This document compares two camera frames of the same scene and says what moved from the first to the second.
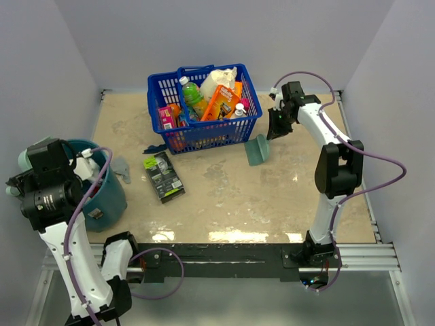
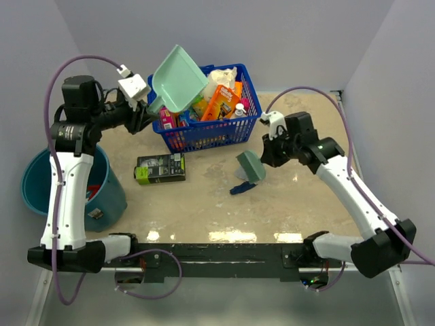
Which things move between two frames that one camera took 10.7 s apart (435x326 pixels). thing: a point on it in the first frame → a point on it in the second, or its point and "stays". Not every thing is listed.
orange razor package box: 221,105 stays
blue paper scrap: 152,149 → 242,187
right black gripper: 275,131 → 269,156
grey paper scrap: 120,166 → 239,172
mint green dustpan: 25,164 → 177,81
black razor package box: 164,176 → 160,168
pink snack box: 166,119 stays
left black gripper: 24,181 → 139,117
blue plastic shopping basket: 201,135 stays
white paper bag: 224,77 stays
